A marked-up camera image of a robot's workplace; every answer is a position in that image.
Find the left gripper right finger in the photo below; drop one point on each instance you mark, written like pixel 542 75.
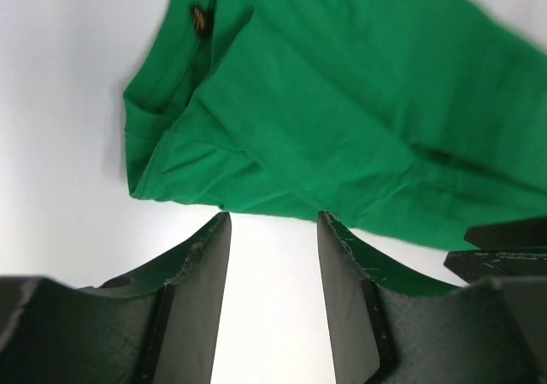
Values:
pixel 391 324

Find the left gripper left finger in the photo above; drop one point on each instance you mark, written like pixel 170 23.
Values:
pixel 155 324

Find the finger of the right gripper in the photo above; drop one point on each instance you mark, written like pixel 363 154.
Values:
pixel 529 233
pixel 472 266

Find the green t shirt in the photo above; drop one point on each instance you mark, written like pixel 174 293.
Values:
pixel 412 119

